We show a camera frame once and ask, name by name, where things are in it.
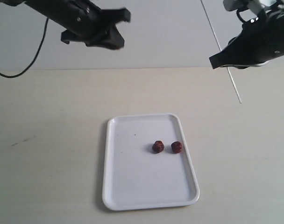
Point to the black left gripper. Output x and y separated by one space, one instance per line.
94 26

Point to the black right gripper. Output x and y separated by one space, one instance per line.
260 41

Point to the dark red fruit ball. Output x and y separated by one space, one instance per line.
158 146
176 147

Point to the thin metal skewer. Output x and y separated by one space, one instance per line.
234 85

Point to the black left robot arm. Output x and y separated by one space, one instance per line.
52 9

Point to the white rectangular plastic tray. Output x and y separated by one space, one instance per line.
135 177

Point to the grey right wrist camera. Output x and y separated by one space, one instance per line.
253 5

